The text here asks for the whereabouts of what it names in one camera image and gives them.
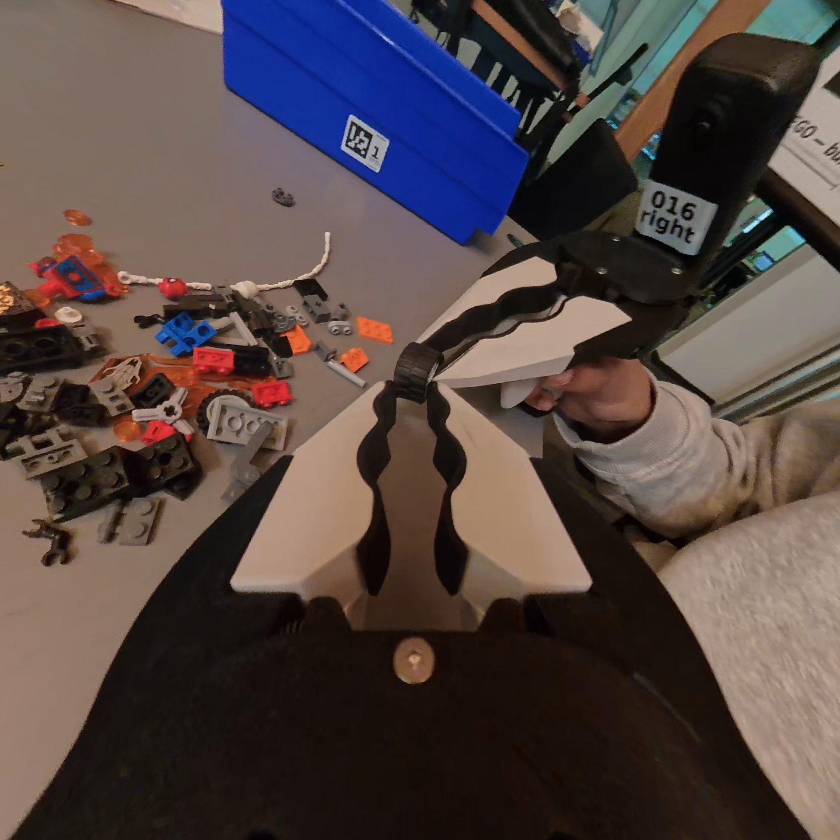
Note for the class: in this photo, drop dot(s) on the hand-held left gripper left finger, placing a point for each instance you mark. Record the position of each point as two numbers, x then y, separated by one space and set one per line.
308 512

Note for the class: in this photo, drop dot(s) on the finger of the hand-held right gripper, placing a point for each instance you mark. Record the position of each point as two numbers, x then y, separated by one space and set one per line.
544 348
499 289

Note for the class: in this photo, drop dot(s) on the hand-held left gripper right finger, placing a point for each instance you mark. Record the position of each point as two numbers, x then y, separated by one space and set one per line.
518 518

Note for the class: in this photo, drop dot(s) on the black lego tyre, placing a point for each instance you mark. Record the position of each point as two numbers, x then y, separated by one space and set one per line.
415 367

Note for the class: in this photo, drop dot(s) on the person's right forearm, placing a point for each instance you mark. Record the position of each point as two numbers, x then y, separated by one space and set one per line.
689 459

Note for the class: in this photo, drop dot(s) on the pile of lego pieces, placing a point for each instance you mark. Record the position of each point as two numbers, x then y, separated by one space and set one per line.
151 407

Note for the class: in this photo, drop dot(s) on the small black round lego part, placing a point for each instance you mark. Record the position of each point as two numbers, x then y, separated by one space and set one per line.
283 197

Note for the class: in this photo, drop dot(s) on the person's right hand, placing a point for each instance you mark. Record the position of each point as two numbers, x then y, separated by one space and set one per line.
604 394

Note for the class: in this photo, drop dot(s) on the black chair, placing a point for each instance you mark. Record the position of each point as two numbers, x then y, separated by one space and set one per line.
577 177

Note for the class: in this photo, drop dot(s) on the wooden background table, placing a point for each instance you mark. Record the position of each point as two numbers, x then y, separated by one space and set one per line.
525 46

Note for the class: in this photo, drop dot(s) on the blue plastic storage bin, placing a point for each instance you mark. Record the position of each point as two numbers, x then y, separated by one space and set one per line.
394 85

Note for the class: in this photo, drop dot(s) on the person's grey clothing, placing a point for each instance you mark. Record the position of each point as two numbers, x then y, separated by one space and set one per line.
774 623

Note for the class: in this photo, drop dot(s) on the paper booklet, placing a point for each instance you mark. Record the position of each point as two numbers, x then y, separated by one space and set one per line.
190 13

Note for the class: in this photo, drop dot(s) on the wooden post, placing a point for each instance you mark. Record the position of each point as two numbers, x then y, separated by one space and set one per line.
682 59

